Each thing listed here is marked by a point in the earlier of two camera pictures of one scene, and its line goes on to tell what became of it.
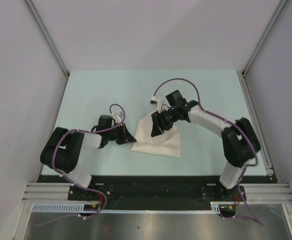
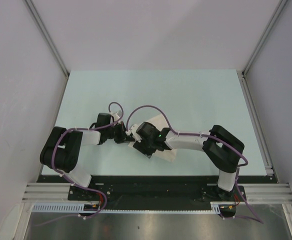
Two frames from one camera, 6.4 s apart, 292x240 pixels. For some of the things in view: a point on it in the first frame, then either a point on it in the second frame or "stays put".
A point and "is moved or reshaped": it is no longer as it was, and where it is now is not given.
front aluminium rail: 256,193 stays put
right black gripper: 159,126 to 142,147
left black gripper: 126,137 stays put
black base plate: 155,193 stays put
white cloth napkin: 167,143 is moved or reshaped
